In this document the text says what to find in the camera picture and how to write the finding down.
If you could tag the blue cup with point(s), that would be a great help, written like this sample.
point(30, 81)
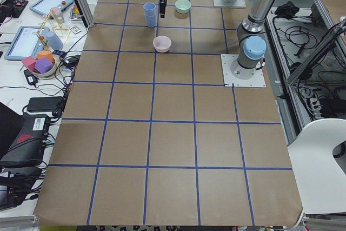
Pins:
point(151, 20)
point(149, 9)
point(54, 41)

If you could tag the green bowl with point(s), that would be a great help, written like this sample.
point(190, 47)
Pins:
point(182, 6)

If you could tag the pink bowl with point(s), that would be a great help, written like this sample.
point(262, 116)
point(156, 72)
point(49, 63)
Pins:
point(162, 44)

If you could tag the pink cup on desk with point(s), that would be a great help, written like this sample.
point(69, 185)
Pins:
point(57, 12)

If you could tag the blue cup on rack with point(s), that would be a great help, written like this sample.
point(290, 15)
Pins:
point(54, 41)

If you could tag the bowl of foam blocks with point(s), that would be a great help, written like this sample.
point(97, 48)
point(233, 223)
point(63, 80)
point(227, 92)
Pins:
point(43, 66)

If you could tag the white chair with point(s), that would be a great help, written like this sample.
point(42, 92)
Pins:
point(320, 180)

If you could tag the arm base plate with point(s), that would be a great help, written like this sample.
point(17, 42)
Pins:
point(236, 76)
point(235, 4)

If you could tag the gold wire rack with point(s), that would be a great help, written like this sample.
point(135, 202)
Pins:
point(51, 23)

